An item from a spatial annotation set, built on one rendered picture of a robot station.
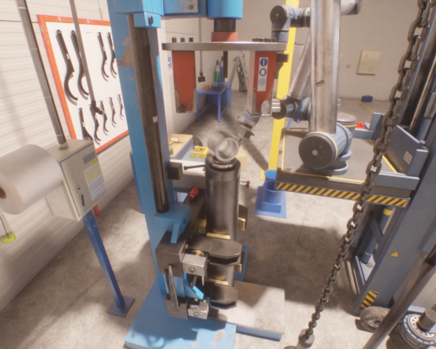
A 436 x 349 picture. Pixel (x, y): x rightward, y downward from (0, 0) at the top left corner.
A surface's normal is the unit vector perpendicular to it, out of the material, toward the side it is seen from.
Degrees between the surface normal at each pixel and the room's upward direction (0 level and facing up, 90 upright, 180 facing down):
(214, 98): 90
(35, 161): 49
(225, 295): 0
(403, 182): 90
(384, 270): 90
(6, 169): 34
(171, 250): 0
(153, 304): 0
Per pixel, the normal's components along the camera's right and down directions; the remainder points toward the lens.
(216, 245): 0.00, -0.87
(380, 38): -0.22, 0.48
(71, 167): 0.98, 0.11
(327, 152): -0.57, 0.38
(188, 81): 0.12, 0.49
